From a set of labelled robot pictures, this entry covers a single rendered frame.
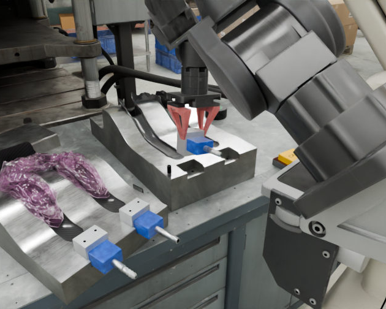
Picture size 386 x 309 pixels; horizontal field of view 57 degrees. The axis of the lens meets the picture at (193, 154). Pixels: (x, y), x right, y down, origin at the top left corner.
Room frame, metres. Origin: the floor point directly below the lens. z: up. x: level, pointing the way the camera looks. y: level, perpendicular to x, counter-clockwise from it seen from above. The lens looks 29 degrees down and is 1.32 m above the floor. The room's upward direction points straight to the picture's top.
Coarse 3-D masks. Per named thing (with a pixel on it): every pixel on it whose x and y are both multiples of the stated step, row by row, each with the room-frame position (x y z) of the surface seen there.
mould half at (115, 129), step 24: (96, 120) 1.04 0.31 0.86; (120, 120) 0.90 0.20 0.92; (168, 120) 0.94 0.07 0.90; (192, 120) 0.97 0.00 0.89; (120, 144) 0.87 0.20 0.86; (144, 144) 0.83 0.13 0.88; (240, 144) 0.82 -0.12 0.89; (144, 168) 0.76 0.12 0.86; (216, 168) 0.73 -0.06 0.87; (240, 168) 0.77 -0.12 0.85; (168, 192) 0.66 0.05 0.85; (192, 192) 0.69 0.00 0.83; (216, 192) 0.73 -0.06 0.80
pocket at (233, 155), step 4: (224, 148) 0.80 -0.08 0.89; (228, 148) 0.81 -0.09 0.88; (224, 152) 0.80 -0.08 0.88; (228, 152) 0.81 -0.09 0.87; (232, 152) 0.80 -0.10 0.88; (236, 152) 0.78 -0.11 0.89; (224, 156) 0.80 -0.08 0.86; (228, 156) 0.80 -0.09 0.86; (232, 156) 0.79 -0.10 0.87; (236, 156) 0.78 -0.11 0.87; (228, 160) 0.78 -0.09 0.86; (232, 160) 0.76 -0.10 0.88; (236, 160) 0.76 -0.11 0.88
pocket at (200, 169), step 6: (186, 162) 0.73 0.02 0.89; (192, 162) 0.74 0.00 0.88; (198, 162) 0.73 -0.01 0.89; (180, 168) 0.72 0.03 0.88; (186, 168) 0.73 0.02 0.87; (192, 168) 0.74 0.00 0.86; (198, 168) 0.73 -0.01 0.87; (204, 168) 0.71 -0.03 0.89; (192, 174) 0.72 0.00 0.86; (198, 174) 0.70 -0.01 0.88
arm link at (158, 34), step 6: (192, 12) 0.74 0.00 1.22; (156, 30) 0.72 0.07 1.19; (156, 36) 0.72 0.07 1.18; (162, 36) 0.72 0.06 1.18; (180, 36) 0.77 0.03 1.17; (186, 36) 0.73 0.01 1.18; (162, 42) 0.72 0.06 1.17; (174, 42) 0.74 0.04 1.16; (180, 42) 0.73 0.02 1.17; (168, 48) 0.72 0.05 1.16; (180, 48) 0.78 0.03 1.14; (180, 54) 0.78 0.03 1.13; (180, 60) 0.79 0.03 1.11
